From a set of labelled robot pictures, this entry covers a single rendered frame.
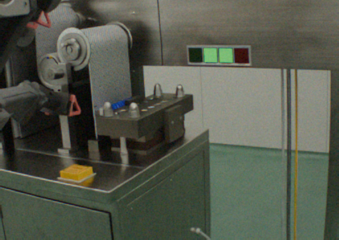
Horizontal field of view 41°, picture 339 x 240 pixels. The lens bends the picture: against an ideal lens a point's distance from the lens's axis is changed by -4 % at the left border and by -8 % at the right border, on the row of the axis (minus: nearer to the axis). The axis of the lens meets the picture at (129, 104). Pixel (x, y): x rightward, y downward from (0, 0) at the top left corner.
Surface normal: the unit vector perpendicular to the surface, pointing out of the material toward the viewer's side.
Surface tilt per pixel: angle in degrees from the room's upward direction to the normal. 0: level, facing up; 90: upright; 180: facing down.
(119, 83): 90
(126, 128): 90
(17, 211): 90
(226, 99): 90
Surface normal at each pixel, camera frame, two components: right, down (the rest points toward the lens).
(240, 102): -0.54, 0.22
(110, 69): 0.84, 0.05
